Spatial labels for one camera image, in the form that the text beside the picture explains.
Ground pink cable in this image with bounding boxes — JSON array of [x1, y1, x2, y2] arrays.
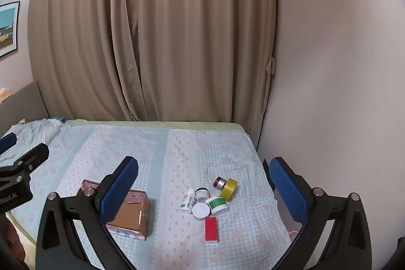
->
[[287, 223, 302, 238]]

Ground pale green mattress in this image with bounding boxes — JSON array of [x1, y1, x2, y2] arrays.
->
[[65, 119, 246, 132]]

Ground small jar with black lid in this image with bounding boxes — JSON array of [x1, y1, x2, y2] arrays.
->
[[195, 187, 211, 203]]

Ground brown cardboard box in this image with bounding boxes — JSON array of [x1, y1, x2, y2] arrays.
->
[[77, 179, 151, 241]]

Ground round white jar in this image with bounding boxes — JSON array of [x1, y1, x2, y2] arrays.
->
[[192, 203, 211, 221]]

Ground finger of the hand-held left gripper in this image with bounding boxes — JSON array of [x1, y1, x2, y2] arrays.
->
[[0, 143, 50, 188], [0, 132, 17, 155]]

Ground grey headboard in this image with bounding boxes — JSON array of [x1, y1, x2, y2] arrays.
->
[[0, 81, 50, 135]]

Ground framed wall picture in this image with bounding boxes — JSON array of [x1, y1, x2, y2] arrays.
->
[[0, 1, 20, 58]]

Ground crumpled light blue blanket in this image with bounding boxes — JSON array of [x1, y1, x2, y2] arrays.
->
[[0, 118, 68, 163]]

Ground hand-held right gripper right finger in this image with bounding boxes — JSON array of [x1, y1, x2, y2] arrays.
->
[[269, 157, 372, 270]]

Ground white pill bottle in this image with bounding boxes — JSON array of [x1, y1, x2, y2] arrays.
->
[[180, 188, 197, 214]]

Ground yellow tape roll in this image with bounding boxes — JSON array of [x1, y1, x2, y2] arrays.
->
[[219, 178, 239, 203]]

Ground silver jar with red band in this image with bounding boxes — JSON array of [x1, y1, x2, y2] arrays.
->
[[213, 176, 228, 192]]

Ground white jar with green label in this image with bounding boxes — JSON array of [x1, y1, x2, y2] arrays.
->
[[205, 196, 229, 216]]

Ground beige curtain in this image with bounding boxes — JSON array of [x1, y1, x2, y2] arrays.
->
[[28, 0, 279, 123]]

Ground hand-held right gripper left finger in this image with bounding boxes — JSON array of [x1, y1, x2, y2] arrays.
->
[[36, 156, 140, 270]]

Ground red rectangular box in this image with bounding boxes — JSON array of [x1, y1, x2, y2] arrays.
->
[[204, 216, 219, 246]]

